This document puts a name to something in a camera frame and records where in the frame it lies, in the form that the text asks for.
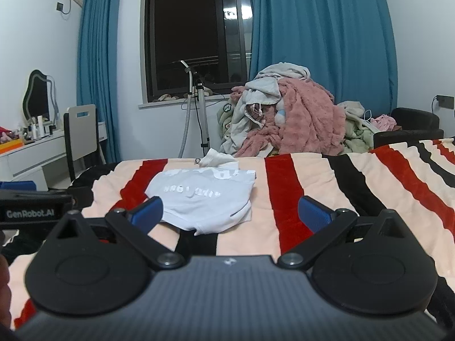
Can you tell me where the black armchair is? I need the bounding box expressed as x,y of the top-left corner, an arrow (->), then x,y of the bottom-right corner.
373,107 -> 445,150

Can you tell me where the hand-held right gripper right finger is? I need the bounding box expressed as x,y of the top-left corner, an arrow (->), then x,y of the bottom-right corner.
277,196 -> 402,270

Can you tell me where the group of cosmetic bottles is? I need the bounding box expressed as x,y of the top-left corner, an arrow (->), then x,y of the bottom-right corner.
19,115 -> 57,141

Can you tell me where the dark framed window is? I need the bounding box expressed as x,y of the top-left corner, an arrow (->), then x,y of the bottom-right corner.
142,0 -> 255,103

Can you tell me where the narrow blue curtain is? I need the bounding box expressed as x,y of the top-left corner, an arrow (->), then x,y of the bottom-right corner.
76,0 -> 123,164

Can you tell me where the white crumpled cloth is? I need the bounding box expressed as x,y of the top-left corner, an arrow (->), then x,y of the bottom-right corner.
198,148 -> 240,170

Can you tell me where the green bear print garment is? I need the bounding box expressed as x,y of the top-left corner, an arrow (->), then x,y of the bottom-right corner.
217,103 -> 247,143

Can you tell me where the wavy framed mirror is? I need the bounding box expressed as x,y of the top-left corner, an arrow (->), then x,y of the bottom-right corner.
22,69 -> 59,123

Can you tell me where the light green fleece blanket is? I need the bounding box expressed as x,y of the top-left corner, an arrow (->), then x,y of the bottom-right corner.
338,114 -> 378,150

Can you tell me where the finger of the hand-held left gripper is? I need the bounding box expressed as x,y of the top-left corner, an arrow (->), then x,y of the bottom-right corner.
69,186 -> 94,218

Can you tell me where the red black cream striped blanket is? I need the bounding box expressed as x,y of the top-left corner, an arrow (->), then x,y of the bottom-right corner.
0,137 -> 455,331

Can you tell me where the garment steamer with pole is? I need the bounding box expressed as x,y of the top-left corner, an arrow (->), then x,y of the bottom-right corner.
178,60 -> 214,159

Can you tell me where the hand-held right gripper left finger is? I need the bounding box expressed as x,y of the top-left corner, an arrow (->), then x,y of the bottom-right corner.
57,196 -> 185,270

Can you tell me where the orange box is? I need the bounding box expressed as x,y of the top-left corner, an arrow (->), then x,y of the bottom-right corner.
0,139 -> 24,155

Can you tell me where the cream garment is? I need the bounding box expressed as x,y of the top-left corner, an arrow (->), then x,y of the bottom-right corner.
338,101 -> 367,119

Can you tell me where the pink fuzzy garment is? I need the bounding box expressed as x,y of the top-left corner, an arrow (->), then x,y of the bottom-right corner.
371,114 -> 397,132

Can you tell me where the pale printed t-shirt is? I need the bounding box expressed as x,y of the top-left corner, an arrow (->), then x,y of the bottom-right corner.
144,167 -> 257,237

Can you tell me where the pink fluffy blanket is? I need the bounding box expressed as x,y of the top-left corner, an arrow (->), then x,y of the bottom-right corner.
236,78 -> 347,159

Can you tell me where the white windowsill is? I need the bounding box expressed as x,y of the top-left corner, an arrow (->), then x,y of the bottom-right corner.
138,94 -> 235,111

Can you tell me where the chair with white back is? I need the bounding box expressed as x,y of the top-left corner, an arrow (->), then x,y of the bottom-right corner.
63,104 -> 107,182

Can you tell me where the white desk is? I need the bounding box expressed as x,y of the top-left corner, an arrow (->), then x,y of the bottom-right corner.
0,121 -> 107,192

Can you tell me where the grey sweatshirt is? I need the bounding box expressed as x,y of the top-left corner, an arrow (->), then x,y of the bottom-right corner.
254,62 -> 311,82

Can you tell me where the wide blue curtain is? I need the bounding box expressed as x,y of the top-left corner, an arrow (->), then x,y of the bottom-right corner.
248,0 -> 398,114

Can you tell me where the black wall socket with plug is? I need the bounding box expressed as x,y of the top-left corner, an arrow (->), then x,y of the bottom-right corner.
433,94 -> 455,111

